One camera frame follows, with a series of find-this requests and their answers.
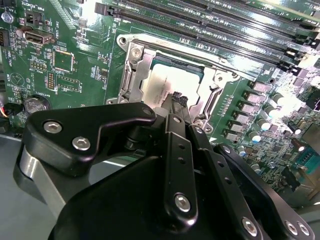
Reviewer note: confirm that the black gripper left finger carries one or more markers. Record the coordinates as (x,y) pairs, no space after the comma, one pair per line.
(82,120)

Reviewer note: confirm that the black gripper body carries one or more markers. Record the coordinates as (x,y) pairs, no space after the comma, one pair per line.
(112,212)

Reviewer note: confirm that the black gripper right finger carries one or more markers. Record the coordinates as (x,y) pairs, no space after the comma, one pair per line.
(215,172)

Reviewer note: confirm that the silver CPU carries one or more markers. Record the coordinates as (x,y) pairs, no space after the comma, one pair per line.
(170,77)

